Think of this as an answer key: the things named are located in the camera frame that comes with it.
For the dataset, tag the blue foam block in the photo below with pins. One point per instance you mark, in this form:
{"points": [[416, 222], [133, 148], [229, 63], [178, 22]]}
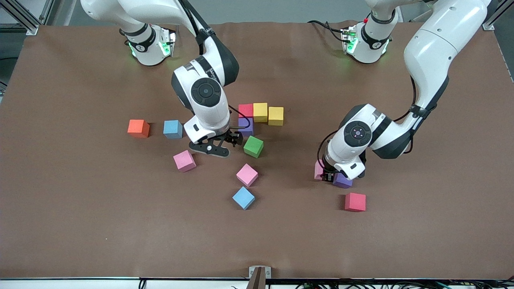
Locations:
{"points": [[172, 128], [243, 197]]}

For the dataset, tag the green foam block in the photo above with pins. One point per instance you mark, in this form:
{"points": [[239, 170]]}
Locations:
{"points": [[254, 146]]}

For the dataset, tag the aluminium frame profile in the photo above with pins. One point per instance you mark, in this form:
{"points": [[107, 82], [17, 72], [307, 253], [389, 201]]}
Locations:
{"points": [[30, 29], [500, 12]]}

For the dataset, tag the orange foam block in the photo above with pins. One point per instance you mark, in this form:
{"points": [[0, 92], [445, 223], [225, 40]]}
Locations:
{"points": [[137, 127]]}

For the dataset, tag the pink foam block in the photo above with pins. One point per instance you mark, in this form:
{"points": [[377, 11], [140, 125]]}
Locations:
{"points": [[318, 170], [183, 161], [246, 174]]}

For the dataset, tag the red foam block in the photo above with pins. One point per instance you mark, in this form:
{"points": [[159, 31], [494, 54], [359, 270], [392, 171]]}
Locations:
{"points": [[355, 201], [245, 110]]}

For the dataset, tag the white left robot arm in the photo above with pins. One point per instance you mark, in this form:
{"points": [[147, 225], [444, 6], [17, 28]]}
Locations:
{"points": [[433, 48]]}

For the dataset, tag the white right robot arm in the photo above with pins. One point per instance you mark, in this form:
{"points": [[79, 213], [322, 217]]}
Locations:
{"points": [[205, 92]]}

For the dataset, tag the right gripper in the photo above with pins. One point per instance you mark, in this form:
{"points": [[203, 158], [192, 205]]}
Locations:
{"points": [[232, 139]]}

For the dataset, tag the grey metal camera bracket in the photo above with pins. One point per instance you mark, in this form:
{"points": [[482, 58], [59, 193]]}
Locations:
{"points": [[260, 277]]}

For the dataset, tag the yellow foam block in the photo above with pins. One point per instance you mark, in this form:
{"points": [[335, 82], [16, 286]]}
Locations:
{"points": [[276, 115], [260, 111]]}

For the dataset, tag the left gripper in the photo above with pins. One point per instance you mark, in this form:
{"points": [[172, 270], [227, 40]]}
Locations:
{"points": [[330, 175]]}

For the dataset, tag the purple foam block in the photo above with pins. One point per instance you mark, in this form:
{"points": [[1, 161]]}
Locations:
{"points": [[343, 184], [247, 127]]}

